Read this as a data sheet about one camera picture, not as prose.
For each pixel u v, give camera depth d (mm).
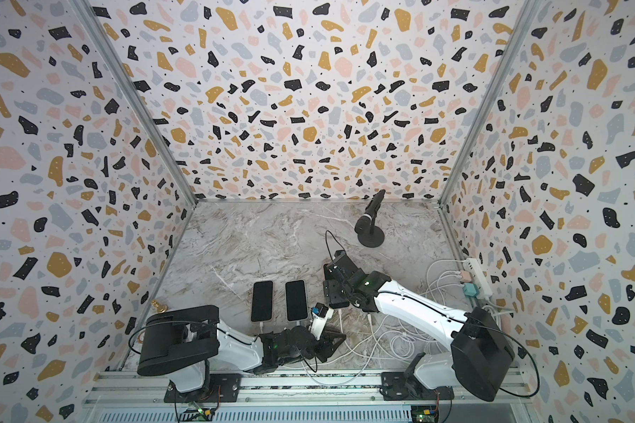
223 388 731
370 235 1078
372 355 797
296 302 906
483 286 928
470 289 944
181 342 468
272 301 907
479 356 414
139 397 740
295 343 625
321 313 716
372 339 820
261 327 853
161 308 877
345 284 626
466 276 973
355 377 763
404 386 659
